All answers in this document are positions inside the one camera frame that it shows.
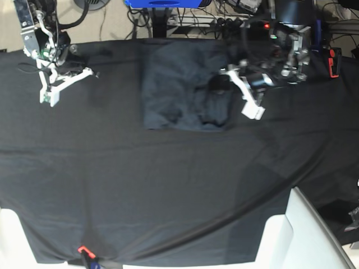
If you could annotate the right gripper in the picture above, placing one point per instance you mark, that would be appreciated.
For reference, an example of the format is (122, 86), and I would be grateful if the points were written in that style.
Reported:
(46, 40)

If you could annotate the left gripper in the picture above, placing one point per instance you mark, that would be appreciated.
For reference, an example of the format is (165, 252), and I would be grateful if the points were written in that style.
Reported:
(284, 63)

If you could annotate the dark grey T-shirt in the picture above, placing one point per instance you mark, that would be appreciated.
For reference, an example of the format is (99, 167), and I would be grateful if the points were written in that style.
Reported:
(174, 88)

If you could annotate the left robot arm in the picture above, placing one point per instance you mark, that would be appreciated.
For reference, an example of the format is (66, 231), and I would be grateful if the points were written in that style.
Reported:
(276, 12)

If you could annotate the white power strip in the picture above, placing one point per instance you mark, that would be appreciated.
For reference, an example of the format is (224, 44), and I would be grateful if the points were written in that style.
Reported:
(193, 20)

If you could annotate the round grey floor base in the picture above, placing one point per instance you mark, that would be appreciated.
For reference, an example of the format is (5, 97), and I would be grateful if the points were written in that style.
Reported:
(93, 4)

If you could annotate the black table cloth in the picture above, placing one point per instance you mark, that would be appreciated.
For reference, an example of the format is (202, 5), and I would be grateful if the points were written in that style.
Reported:
(87, 171)

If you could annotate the orange black clamp right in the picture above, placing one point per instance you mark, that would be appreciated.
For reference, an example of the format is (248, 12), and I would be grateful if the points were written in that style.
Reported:
(334, 62)

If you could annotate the black stand column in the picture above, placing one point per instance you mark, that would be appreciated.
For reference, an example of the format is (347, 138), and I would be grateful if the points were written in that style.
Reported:
(159, 20)

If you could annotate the blue plastic box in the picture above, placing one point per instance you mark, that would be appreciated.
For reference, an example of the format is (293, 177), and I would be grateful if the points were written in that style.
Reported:
(163, 3)

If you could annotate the white foam block right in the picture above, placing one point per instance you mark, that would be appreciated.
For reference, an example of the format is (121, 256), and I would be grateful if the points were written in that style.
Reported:
(298, 239)

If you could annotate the white foam block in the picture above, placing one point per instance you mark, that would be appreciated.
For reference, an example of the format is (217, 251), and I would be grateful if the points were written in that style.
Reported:
(298, 239)
(15, 249)

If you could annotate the white foam block left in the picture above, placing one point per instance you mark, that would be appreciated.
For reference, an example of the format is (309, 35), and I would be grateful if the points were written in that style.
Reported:
(15, 249)

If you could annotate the orange blue clamp bottom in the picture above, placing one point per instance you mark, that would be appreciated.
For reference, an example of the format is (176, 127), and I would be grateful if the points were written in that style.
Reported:
(89, 259)

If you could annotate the blue clamp handle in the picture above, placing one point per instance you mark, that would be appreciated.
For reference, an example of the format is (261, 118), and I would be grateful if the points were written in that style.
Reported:
(316, 36)

